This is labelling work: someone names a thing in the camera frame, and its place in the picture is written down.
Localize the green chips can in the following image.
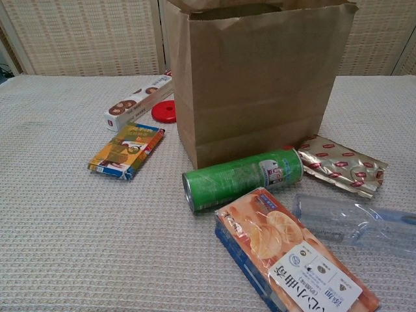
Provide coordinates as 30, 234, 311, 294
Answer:
181, 148, 305, 214

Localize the orange cookie box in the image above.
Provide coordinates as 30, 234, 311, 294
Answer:
213, 187, 382, 312

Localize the gold red candy packet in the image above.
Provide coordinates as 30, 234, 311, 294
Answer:
297, 134, 389, 199

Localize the clear plastic bottle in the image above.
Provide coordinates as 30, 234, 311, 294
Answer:
292, 193, 416, 250

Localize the yellow colourful snack packet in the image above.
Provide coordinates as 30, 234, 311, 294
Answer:
87, 122, 166, 181

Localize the brown paper shopping bag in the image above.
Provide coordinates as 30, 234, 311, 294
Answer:
161, 0, 359, 170

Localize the long white cookie box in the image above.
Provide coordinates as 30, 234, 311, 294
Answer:
103, 70, 175, 133

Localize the red round disc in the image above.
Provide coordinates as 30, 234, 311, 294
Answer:
151, 99, 178, 124

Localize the beige woven tablecloth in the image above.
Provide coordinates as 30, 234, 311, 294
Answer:
0, 74, 416, 312

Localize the woven folding screen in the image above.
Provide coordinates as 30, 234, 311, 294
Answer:
0, 0, 416, 77

